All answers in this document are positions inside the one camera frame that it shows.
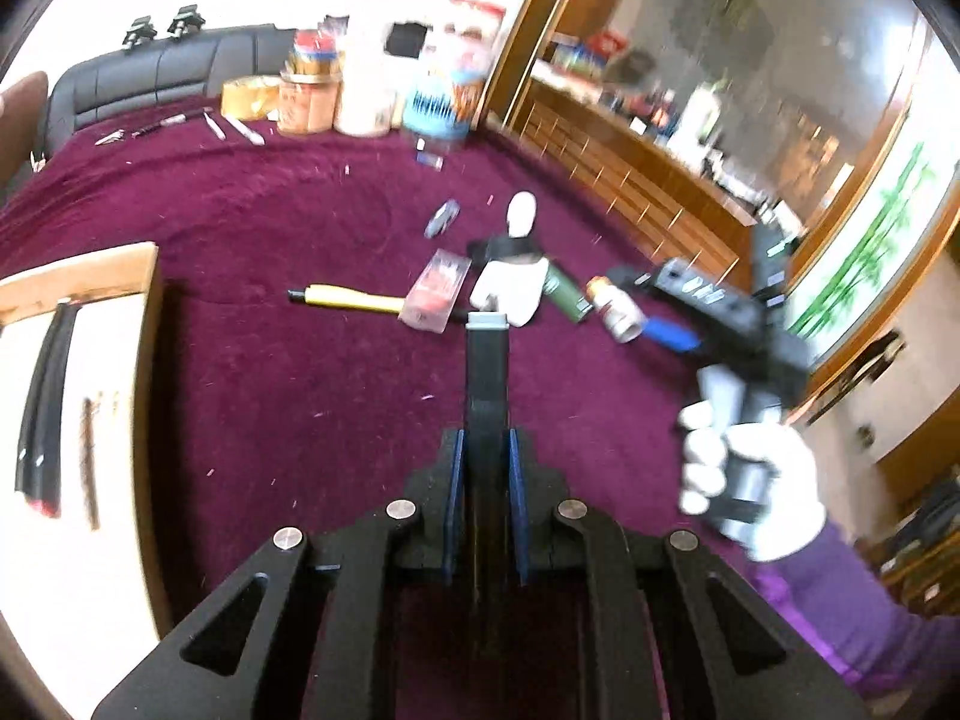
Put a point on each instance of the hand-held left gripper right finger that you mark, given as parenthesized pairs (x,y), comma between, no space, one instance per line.
(519,499)

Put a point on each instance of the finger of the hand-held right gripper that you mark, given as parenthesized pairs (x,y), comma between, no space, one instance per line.
(673,334)
(630,277)

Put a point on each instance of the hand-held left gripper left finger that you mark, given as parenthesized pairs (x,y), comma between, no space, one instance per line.
(454,499)

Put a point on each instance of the small bottle orange label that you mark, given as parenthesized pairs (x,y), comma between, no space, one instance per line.
(616,309)

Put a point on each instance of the green cylinder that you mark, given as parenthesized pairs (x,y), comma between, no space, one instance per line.
(566,296)

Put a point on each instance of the black bar grey cap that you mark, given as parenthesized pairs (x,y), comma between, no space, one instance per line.
(487,371)

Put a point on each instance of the white wooden framed tray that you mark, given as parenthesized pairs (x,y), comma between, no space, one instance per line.
(75,390)

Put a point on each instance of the person's right forearm purple sleeve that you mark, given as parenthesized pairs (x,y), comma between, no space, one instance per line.
(847,600)

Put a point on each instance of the person's right hand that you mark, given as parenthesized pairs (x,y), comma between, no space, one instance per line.
(787,480)

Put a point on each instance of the low wooden cabinet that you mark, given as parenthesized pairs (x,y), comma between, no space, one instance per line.
(637,180)

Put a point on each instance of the white mannequin figure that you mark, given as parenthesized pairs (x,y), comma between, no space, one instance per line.
(514,277)

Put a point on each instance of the bamboo painting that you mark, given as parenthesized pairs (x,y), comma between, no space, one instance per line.
(877,247)

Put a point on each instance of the clear plastic case red insert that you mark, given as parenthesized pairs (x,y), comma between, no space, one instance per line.
(433,289)

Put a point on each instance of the small silver foil packet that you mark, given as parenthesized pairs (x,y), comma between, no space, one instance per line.
(442,217)

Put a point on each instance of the wooden framed glass partition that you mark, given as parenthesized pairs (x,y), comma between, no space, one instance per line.
(720,67)

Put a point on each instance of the small blue packet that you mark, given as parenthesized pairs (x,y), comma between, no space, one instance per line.
(429,160)

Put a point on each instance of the blue snack bag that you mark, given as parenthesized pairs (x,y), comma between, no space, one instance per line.
(454,82)

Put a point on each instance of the white cylindrical container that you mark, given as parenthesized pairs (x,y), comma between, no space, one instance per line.
(365,94)

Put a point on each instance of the thin brown stick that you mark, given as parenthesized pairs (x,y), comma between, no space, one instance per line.
(91,461)

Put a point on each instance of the jar with orange label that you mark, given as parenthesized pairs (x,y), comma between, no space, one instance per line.
(306,94)

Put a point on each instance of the white utility knife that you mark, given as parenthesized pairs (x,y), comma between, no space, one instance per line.
(216,124)
(245,131)

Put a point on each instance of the long black strip red end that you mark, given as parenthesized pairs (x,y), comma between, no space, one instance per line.
(45,405)

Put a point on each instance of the small metal tool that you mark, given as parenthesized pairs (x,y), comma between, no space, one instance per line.
(111,137)

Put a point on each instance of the black clamp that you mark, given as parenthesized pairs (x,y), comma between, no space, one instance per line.
(139,31)
(186,19)

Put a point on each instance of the black leather sofa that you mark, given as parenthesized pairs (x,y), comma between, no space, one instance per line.
(157,75)

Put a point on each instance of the brown chair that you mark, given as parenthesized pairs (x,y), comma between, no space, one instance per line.
(21,124)

